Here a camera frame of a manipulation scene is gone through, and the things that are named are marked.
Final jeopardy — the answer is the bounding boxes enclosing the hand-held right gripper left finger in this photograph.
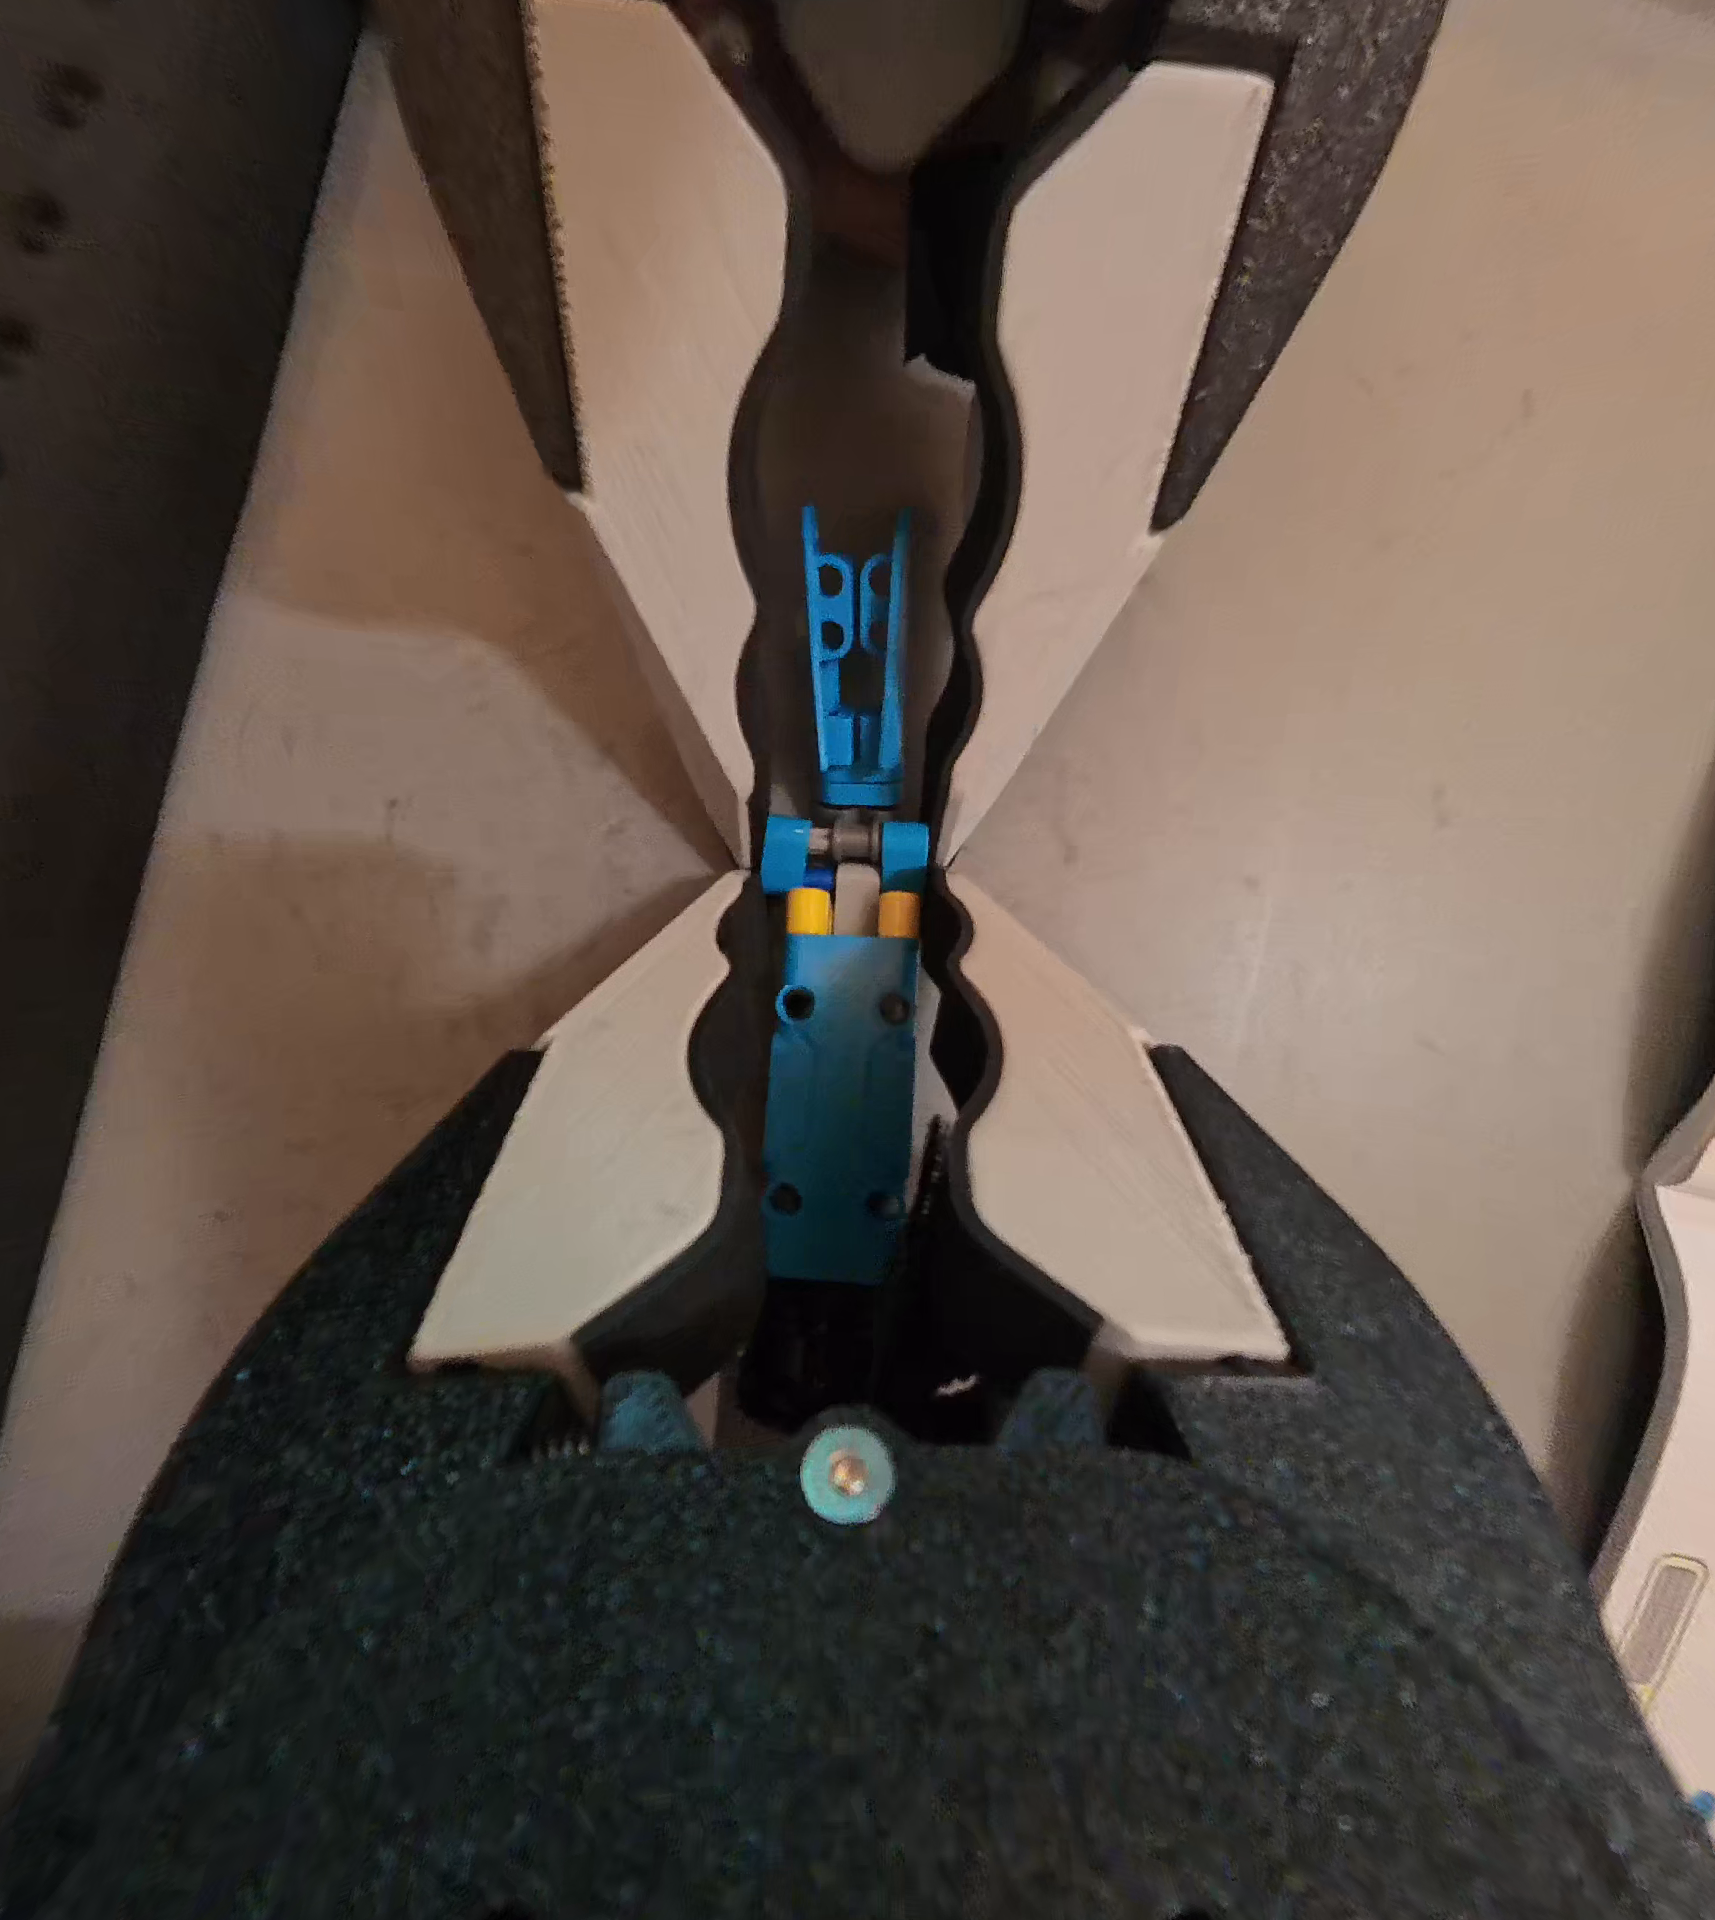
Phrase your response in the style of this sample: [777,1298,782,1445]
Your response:
[409,874,771,1415]

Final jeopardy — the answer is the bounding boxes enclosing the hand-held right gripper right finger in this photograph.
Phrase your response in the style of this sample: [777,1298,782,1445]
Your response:
[929,874,1294,1370]

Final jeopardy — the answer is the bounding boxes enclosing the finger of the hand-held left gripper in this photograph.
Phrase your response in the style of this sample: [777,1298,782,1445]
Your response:
[929,65,1279,870]
[525,0,796,872]

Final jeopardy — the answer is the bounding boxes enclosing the black wheel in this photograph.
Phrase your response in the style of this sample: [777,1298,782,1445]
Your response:
[736,1276,891,1429]

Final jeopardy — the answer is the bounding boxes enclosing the blue motor block yellow pins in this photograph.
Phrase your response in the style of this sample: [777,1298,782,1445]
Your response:
[764,883,929,1287]

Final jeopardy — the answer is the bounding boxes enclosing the small blue beam assembly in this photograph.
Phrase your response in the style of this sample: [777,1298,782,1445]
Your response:
[760,507,935,901]

